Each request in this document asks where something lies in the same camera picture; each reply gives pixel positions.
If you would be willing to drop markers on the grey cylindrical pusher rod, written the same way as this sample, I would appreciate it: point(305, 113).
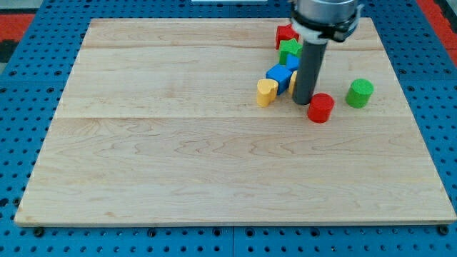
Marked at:
point(308, 71)

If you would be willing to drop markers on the yellow heart block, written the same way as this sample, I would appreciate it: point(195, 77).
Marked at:
point(266, 91)

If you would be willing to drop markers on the small blue block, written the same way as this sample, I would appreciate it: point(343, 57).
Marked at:
point(292, 62)

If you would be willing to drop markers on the green star block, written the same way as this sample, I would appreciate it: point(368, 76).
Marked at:
point(289, 47)

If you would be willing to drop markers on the yellow block behind rod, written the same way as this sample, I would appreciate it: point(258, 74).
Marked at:
point(292, 82)

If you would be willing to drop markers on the blue cube block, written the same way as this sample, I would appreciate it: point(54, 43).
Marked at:
point(281, 75)

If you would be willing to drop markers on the red star block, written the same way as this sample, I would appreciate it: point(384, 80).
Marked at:
point(285, 33)

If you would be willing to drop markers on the red cylinder block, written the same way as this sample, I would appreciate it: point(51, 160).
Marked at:
point(320, 108)

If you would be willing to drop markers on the green cylinder block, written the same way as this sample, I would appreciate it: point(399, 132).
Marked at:
point(359, 93)

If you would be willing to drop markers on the light wooden board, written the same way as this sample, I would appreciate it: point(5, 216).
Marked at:
point(158, 125)

